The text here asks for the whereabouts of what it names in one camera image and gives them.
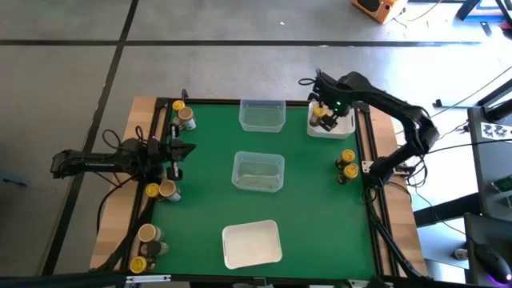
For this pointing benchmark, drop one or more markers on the dark grey floor object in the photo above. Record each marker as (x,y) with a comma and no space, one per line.
(12,181)

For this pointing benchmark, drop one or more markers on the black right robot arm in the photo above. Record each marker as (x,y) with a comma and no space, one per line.
(400,108)

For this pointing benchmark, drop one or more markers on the clear plastic bin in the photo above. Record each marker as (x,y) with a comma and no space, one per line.
(258,172)
(262,120)

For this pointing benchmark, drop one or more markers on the black computer mouse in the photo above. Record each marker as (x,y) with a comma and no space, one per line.
(492,262)

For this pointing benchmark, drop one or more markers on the white power outlet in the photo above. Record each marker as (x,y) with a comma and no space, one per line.
(460,254)

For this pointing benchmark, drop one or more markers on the silver metal bracket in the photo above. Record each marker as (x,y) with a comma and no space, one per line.
(148,278)

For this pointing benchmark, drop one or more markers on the white sheet black pattern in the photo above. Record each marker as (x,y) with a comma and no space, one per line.
(496,130)

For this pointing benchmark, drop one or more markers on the white plastic bin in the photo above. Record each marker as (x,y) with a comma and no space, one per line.
(344,128)
(252,244)

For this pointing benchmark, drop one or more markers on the device with green screen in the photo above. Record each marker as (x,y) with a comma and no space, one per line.
(503,186)

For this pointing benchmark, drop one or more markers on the wooden lid spice jar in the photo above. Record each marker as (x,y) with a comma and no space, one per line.
(168,188)
(186,114)
(147,233)

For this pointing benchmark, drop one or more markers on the orange box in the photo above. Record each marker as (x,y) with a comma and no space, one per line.
(380,10)

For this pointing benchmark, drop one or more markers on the dark grey desk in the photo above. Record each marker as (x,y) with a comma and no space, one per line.
(486,168)

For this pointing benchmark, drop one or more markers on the green table mat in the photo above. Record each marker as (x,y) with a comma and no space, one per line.
(312,224)

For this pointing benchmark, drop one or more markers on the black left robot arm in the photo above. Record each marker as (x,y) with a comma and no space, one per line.
(92,162)

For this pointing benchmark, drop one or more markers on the black aluminium table frame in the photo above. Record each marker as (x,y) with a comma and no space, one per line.
(208,101)

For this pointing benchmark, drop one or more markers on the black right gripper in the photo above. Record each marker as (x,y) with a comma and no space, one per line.
(332,94)

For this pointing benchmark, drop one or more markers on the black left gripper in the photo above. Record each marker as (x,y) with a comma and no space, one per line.
(176,150)

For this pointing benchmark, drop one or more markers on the small cork stopper jar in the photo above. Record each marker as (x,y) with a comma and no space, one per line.
(176,121)

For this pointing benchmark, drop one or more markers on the black lid herb jar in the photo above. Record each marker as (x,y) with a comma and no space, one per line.
(151,249)

